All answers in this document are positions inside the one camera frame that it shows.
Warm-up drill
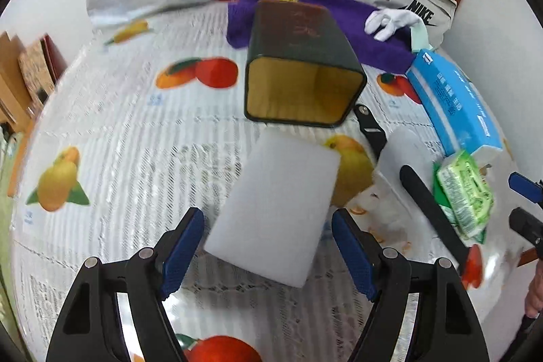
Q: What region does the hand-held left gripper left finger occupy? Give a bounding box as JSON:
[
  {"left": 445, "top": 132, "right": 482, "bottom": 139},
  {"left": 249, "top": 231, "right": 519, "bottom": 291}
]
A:
[{"left": 46, "top": 207, "right": 205, "bottom": 362}]

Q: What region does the blue tissue pack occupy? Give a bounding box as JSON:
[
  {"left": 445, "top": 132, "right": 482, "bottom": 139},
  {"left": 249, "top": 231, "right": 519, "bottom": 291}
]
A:
[{"left": 405, "top": 49, "right": 505, "bottom": 157}]

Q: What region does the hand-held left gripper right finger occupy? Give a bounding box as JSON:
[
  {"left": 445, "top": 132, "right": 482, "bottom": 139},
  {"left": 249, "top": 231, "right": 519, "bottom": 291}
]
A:
[{"left": 332, "top": 208, "right": 490, "bottom": 362}]

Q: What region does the cork-textured box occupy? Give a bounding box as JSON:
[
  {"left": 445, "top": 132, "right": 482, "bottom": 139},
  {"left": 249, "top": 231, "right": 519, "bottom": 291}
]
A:
[{"left": 18, "top": 40, "right": 58, "bottom": 104}]

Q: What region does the cardboard box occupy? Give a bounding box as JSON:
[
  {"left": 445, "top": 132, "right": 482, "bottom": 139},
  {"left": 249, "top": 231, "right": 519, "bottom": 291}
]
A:
[{"left": 0, "top": 32, "right": 32, "bottom": 131}]

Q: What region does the purple towel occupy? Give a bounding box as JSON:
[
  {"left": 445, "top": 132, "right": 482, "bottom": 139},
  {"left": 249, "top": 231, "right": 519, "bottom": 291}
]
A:
[{"left": 226, "top": 0, "right": 418, "bottom": 74}]

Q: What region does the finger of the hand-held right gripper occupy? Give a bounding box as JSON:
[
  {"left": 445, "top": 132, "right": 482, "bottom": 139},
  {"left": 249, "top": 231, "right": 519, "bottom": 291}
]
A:
[
  {"left": 508, "top": 172, "right": 543, "bottom": 204},
  {"left": 509, "top": 207, "right": 543, "bottom": 248}
]

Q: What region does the green slim box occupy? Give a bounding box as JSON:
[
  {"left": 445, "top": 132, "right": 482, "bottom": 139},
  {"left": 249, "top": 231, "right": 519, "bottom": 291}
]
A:
[{"left": 408, "top": 23, "right": 435, "bottom": 53}]

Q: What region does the person's right hand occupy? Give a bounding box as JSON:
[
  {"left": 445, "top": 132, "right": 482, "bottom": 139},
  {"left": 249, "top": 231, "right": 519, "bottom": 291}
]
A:
[{"left": 524, "top": 260, "right": 543, "bottom": 318}]

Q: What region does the thin white cloth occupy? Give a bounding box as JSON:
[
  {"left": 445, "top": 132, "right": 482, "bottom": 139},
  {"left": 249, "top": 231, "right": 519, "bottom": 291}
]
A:
[{"left": 373, "top": 127, "right": 437, "bottom": 231}]

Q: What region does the white glove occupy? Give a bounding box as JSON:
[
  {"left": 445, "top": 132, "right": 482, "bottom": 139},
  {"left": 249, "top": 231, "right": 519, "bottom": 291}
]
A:
[{"left": 364, "top": 8, "right": 425, "bottom": 41}]

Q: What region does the black rod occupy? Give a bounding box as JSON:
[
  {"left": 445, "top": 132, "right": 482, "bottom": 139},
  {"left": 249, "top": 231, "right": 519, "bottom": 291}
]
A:
[{"left": 399, "top": 165, "right": 469, "bottom": 273}]

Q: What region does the white sponge block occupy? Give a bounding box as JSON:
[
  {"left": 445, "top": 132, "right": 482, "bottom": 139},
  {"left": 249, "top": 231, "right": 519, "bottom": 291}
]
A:
[{"left": 204, "top": 127, "right": 342, "bottom": 289}]

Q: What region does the dark green tin box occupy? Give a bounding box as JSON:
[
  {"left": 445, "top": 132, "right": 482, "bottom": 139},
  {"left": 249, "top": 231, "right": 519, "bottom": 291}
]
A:
[{"left": 244, "top": 0, "right": 368, "bottom": 129}]

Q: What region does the black folding tool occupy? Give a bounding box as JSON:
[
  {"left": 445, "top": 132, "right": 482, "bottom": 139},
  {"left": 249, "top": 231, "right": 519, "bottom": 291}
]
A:
[{"left": 354, "top": 103, "right": 389, "bottom": 163}]

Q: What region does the green tissue packet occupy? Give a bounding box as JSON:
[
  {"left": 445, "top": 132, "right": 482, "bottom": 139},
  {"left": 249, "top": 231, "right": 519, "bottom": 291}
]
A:
[{"left": 433, "top": 149, "right": 495, "bottom": 246}]

